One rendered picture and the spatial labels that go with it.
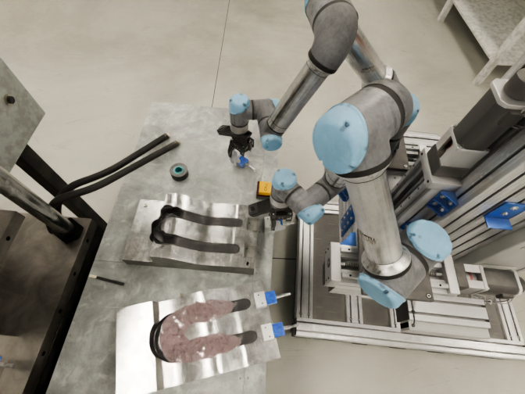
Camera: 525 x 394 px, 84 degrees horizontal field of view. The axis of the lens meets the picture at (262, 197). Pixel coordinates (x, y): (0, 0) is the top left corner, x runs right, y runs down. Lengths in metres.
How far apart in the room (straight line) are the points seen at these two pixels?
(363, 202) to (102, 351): 1.00
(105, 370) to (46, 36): 3.53
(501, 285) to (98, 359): 1.38
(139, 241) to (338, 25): 0.98
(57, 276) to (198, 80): 2.24
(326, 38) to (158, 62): 2.68
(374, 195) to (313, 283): 1.26
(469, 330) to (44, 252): 1.57
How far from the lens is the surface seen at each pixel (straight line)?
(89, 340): 1.28
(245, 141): 1.22
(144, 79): 3.24
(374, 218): 0.67
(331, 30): 0.87
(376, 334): 1.87
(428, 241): 0.87
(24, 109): 1.39
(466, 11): 4.41
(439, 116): 3.32
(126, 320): 1.12
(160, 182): 1.42
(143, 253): 1.22
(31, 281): 1.46
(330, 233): 1.96
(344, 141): 0.54
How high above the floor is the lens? 1.96
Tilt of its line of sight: 61 degrees down
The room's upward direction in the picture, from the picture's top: 6 degrees clockwise
